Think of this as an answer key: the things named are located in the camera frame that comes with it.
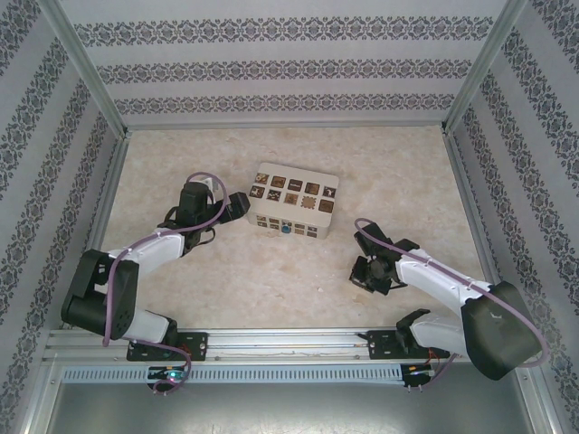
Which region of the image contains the aluminium table side rail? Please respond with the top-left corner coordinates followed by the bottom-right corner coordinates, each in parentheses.
top-left (62, 133), bottom-right (132, 331)
top-left (442, 128), bottom-right (515, 326)

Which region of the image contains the white box with brown pictures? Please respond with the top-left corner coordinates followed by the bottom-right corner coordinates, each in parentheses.
top-left (245, 162), bottom-right (340, 240)

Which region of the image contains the grey metal shelf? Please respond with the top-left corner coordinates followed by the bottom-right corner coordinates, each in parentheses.
top-left (26, 361), bottom-right (557, 434)

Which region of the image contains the slotted grey cable duct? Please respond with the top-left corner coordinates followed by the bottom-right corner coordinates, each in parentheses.
top-left (61, 364), bottom-right (404, 384)

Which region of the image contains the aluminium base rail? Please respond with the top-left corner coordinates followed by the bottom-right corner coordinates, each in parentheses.
top-left (44, 328), bottom-right (530, 363)

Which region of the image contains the aluminium frame post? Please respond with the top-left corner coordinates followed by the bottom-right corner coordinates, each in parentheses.
top-left (442, 0), bottom-right (530, 135)
top-left (35, 0), bottom-right (130, 139)

